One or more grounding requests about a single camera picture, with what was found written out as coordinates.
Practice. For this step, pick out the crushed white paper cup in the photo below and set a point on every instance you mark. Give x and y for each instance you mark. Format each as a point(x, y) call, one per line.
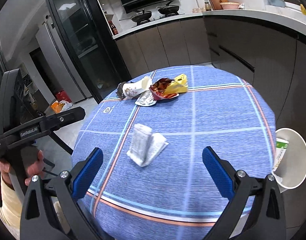
point(132, 89)

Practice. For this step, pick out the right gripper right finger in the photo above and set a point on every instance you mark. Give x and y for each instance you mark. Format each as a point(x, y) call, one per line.
point(266, 219)

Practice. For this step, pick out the green and white carton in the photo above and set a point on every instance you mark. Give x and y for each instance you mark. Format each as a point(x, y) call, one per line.
point(281, 147)

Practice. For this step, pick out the black wok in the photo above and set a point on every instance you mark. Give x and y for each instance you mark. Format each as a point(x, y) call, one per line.
point(169, 9)
point(140, 17)

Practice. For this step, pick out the black wok right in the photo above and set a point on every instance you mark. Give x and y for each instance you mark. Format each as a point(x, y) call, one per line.
point(169, 9)

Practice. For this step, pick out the red and yellow snack bag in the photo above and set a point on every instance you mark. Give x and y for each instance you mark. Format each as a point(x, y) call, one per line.
point(166, 88)

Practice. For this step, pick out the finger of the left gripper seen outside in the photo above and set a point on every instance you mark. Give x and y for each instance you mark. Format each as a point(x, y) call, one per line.
point(56, 121)

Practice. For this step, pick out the printed paper leaflet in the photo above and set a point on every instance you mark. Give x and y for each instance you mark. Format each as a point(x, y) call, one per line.
point(145, 145)

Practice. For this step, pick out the glass spice jar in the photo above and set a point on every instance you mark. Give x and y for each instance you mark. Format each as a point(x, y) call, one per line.
point(208, 7)

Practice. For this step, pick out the white round trash bin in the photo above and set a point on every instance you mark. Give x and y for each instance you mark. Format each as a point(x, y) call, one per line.
point(291, 172)

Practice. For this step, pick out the yellow sponge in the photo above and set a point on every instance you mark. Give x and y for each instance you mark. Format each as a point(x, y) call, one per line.
point(303, 10)

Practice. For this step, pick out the pink bowl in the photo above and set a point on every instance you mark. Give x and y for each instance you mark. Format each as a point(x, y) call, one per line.
point(230, 5)

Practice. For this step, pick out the black glass door cabinet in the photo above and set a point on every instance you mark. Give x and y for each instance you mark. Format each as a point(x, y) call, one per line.
point(87, 38)

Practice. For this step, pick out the silver foil wrapper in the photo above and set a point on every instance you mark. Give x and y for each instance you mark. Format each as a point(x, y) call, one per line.
point(146, 99)

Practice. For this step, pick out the blue plaid tablecloth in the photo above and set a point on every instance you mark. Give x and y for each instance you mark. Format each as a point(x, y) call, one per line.
point(174, 197)

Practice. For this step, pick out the blue dish tray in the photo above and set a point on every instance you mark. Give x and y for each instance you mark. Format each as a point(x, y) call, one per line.
point(277, 3)

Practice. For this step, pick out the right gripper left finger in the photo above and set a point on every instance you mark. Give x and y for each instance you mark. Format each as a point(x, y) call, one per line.
point(39, 219)

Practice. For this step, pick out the black wok left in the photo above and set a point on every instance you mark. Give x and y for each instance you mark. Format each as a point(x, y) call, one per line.
point(140, 17)

